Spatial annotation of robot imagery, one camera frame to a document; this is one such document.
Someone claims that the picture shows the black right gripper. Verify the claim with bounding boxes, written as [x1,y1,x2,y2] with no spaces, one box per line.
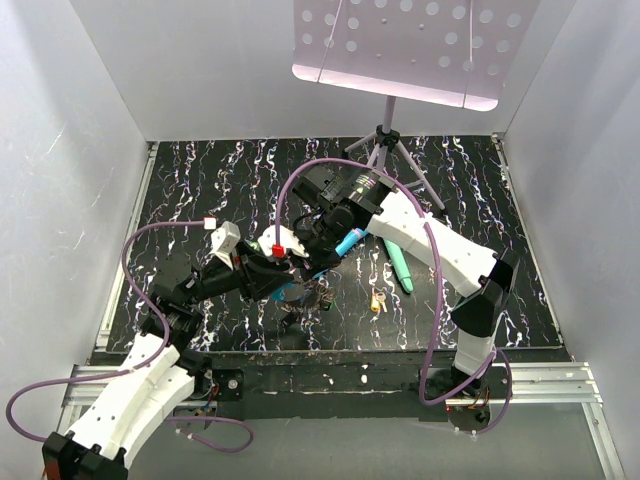
[284,208,350,282]

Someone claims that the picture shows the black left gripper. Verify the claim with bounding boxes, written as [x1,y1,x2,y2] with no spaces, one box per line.
[185,237,294,305]

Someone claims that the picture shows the orange capped key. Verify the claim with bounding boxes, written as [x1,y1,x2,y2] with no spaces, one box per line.
[370,291,387,314]

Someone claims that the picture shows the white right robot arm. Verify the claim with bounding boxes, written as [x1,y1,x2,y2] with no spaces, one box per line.
[282,159,519,406]

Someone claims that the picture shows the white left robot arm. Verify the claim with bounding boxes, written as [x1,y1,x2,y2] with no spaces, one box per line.
[42,235,308,479]

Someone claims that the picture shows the green toy microphone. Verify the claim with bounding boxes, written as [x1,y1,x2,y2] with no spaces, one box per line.
[383,239,414,294]

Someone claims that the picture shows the pink perforated music stand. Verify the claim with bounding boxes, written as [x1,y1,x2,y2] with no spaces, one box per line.
[291,0,544,219]

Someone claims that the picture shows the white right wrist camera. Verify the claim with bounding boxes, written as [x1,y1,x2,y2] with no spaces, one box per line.
[257,225,309,259]

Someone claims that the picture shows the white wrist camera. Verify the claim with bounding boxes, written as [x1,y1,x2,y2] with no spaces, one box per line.
[257,225,309,259]
[211,221,241,268]

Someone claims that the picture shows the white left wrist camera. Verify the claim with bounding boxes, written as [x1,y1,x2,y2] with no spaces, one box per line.
[211,221,241,268]

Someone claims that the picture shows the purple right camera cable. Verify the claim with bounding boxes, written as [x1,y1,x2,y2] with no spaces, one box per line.
[274,157,514,434]

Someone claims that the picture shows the black table front rail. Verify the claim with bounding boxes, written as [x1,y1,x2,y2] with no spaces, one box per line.
[180,351,447,422]

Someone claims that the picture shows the aluminium frame left rail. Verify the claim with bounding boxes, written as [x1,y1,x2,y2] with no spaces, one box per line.
[56,141,159,433]

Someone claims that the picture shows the aluminium frame rail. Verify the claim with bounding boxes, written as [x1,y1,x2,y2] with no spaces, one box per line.
[56,141,159,433]
[492,132,626,480]

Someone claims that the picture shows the aluminium frame right rail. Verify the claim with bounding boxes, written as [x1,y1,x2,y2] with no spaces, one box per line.
[492,132,626,480]

